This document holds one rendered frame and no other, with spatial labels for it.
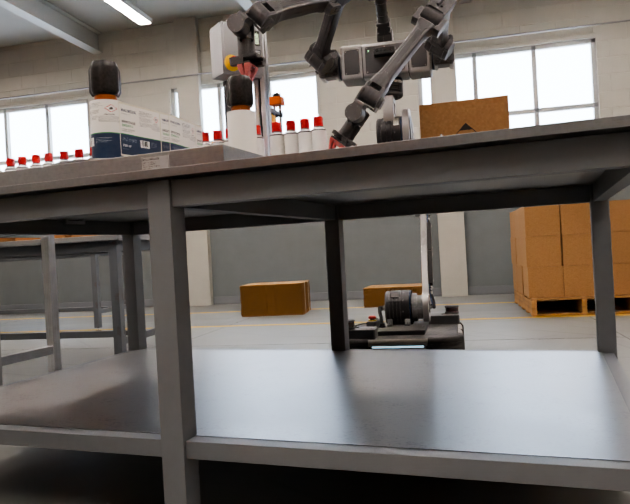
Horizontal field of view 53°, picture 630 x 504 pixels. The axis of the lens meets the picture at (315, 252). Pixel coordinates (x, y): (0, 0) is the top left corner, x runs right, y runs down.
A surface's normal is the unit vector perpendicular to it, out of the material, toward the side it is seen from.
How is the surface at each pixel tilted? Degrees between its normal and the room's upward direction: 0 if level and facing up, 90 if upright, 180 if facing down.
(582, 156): 90
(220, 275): 90
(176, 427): 90
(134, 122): 90
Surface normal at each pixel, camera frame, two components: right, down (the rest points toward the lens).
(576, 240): -0.18, 0.01
